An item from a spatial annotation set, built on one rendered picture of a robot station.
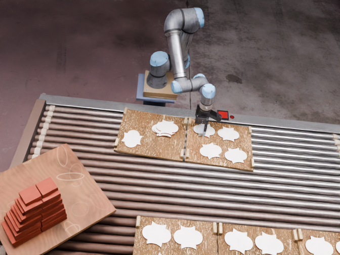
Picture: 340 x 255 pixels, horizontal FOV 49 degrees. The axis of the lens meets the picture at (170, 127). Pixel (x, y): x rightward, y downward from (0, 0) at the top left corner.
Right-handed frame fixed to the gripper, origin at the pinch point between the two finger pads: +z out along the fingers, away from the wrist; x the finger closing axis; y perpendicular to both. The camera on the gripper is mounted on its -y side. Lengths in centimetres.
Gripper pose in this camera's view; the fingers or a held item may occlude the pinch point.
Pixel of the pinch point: (204, 129)
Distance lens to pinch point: 238.1
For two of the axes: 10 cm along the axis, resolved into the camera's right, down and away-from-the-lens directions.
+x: -0.8, 7.3, -6.8
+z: -0.7, 6.7, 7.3
